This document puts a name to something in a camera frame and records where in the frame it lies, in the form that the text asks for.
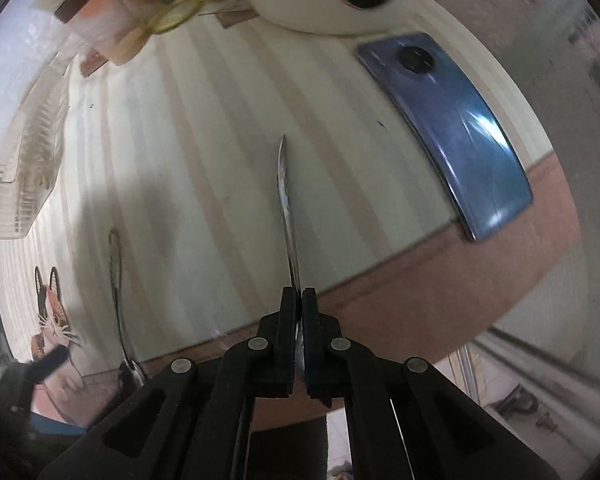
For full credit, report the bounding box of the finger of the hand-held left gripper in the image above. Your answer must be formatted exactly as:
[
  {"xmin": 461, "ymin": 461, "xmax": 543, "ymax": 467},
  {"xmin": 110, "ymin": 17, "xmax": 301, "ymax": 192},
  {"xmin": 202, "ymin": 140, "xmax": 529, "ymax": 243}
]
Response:
[{"xmin": 25, "ymin": 347, "xmax": 68, "ymax": 386}]

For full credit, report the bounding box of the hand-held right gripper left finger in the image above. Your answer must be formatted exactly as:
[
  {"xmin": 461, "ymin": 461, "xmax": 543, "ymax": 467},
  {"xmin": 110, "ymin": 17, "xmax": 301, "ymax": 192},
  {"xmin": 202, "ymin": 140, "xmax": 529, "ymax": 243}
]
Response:
[{"xmin": 37, "ymin": 287, "xmax": 299, "ymax": 480}]

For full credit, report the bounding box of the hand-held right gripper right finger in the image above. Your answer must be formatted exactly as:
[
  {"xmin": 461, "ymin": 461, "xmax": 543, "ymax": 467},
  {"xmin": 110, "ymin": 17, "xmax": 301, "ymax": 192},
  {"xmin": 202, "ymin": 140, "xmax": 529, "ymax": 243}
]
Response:
[{"xmin": 302, "ymin": 288, "xmax": 546, "ymax": 480}]

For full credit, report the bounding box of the steel spoon with patterned handle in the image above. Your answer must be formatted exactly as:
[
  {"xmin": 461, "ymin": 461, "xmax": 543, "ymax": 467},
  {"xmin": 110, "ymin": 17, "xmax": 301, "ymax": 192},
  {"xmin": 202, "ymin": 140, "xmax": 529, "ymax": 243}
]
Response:
[
  {"xmin": 276, "ymin": 135, "xmax": 304, "ymax": 381},
  {"xmin": 107, "ymin": 227, "xmax": 146, "ymax": 386}
]

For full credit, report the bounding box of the clear plastic storage bin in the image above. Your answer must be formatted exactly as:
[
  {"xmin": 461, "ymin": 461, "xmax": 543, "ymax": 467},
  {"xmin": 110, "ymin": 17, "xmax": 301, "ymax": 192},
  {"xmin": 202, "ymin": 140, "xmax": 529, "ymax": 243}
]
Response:
[{"xmin": 0, "ymin": 45, "xmax": 73, "ymax": 241}]

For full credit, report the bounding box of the person's dark clothing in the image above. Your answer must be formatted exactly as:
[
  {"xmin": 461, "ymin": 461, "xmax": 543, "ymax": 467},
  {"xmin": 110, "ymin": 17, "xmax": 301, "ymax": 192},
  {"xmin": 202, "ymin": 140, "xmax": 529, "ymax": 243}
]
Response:
[{"xmin": 247, "ymin": 412, "xmax": 329, "ymax": 480}]

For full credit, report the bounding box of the striped cat print tablecloth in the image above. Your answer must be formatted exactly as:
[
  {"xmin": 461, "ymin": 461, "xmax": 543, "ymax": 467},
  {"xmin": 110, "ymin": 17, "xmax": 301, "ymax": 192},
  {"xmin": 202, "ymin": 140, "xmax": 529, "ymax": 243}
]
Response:
[{"xmin": 0, "ymin": 0, "xmax": 583, "ymax": 431}]

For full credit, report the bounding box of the blue smartphone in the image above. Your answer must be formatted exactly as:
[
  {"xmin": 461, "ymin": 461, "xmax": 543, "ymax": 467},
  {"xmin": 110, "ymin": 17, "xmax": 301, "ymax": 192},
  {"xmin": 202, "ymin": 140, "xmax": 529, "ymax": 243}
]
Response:
[{"xmin": 356, "ymin": 32, "xmax": 534, "ymax": 243}]

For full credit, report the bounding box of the clear plastic spice bag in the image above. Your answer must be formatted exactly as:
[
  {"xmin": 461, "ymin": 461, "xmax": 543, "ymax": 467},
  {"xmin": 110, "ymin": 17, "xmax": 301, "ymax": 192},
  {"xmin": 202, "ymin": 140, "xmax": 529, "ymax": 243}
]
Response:
[{"xmin": 30, "ymin": 0, "xmax": 112, "ymax": 78}]

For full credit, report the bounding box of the small brown card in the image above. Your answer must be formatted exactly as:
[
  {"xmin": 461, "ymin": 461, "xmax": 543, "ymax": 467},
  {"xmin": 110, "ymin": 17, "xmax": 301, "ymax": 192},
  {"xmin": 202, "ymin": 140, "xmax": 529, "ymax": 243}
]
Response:
[{"xmin": 215, "ymin": 7, "xmax": 256, "ymax": 28}]

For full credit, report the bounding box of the spice jar with brown lid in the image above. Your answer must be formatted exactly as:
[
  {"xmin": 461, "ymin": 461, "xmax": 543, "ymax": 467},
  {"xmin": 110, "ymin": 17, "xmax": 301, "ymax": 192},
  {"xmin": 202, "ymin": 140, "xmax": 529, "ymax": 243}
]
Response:
[{"xmin": 52, "ymin": 0, "xmax": 151, "ymax": 66}]

